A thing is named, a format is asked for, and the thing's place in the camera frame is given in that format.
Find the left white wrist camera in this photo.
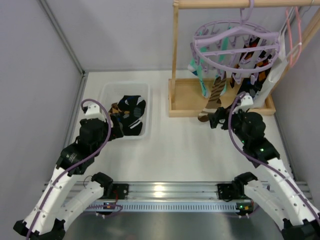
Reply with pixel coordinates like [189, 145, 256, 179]
[83, 103, 106, 122]

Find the teal sock with blue patch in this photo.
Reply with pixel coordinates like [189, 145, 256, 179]
[215, 37, 229, 96]

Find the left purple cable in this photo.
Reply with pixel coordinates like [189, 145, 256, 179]
[24, 98, 124, 240]

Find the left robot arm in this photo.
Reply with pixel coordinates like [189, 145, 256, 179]
[13, 115, 124, 240]

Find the teal sock left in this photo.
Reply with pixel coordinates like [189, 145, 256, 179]
[187, 58, 209, 99]

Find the white plastic bin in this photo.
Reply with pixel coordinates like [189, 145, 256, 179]
[98, 80, 152, 140]

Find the argyle sock red yellow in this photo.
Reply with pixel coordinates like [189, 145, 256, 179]
[250, 50, 272, 86]

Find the brown striped sock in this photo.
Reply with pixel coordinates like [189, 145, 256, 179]
[197, 76, 227, 123]

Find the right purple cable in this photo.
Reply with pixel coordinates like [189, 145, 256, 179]
[228, 91, 320, 218]

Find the slotted grey cable duct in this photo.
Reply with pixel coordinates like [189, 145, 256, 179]
[86, 201, 254, 213]

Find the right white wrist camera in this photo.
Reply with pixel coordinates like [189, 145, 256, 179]
[237, 93, 254, 112]

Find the black grey blue sock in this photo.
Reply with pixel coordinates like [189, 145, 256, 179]
[237, 77, 263, 99]

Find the brown argyle sock in bin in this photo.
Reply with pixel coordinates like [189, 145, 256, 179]
[108, 103, 130, 118]

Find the purple round clip hanger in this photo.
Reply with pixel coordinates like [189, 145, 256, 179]
[190, 0, 280, 79]

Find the white tote bag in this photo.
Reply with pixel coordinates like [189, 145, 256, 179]
[252, 33, 288, 109]

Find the wooden clothes rack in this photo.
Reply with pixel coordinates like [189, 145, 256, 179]
[168, 0, 320, 118]

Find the pink clothes hanger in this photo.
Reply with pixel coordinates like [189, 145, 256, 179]
[284, 6, 303, 68]

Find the aluminium mounting rail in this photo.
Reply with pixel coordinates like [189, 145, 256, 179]
[39, 181, 313, 201]

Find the purple cable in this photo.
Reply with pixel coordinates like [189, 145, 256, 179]
[24, 98, 124, 240]
[228, 91, 320, 218]

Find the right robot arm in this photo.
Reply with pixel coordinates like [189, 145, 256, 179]
[208, 107, 320, 240]

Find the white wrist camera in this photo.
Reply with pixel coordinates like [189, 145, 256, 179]
[237, 93, 254, 112]
[83, 103, 106, 122]

